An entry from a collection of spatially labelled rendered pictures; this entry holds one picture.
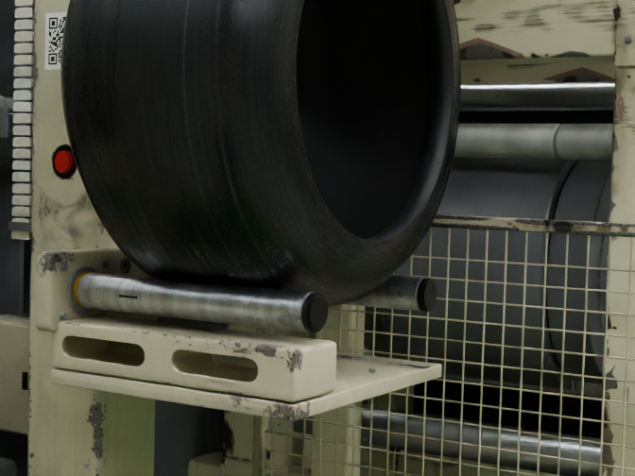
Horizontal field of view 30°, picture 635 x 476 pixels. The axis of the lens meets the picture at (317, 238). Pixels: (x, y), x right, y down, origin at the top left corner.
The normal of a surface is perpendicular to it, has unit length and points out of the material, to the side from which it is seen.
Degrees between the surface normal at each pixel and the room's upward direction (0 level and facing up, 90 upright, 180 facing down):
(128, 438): 90
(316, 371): 90
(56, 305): 90
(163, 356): 90
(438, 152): 64
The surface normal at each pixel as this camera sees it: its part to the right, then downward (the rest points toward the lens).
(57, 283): 0.85, 0.05
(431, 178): -0.40, -0.58
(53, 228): -0.52, 0.03
